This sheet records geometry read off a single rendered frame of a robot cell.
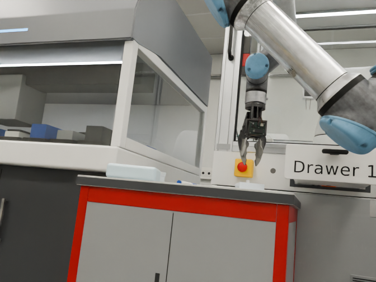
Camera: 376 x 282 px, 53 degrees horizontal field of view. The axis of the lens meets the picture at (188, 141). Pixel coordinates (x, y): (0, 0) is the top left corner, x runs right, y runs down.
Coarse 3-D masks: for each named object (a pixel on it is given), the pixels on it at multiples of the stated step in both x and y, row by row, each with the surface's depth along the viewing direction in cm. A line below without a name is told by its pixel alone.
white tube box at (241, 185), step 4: (236, 184) 135; (240, 184) 126; (244, 184) 126; (248, 184) 126; (252, 184) 126; (256, 184) 126; (260, 184) 126; (240, 188) 126; (244, 188) 126; (248, 188) 126; (252, 188) 126; (256, 188) 126; (260, 188) 126
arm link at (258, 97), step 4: (248, 92) 131; (252, 92) 130; (256, 92) 129; (260, 92) 130; (264, 92) 130; (248, 96) 131; (252, 96) 130; (256, 96) 129; (260, 96) 129; (264, 96) 130; (248, 100) 130; (252, 100) 129; (256, 100) 129; (260, 100) 129; (264, 100) 130; (264, 104) 131
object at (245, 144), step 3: (246, 138) 130; (243, 141) 131; (246, 141) 129; (243, 144) 131; (246, 144) 131; (243, 147) 130; (246, 147) 131; (240, 150) 131; (243, 150) 129; (246, 150) 131; (240, 153) 131; (243, 153) 128; (246, 153) 131; (243, 156) 130; (243, 159) 130; (246, 159) 130; (243, 162) 130
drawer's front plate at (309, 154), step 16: (288, 144) 119; (304, 144) 118; (288, 160) 118; (304, 160) 117; (320, 160) 115; (336, 160) 114; (352, 160) 113; (368, 160) 111; (288, 176) 117; (304, 176) 116; (320, 176) 115; (336, 176) 113; (352, 176) 112
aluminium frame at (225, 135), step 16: (240, 32) 168; (224, 48) 169; (240, 48) 167; (224, 64) 168; (240, 64) 167; (224, 80) 167; (240, 80) 166; (224, 96) 165; (224, 112) 164; (224, 128) 162; (224, 144) 161; (272, 144) 154; (320, 144) 150
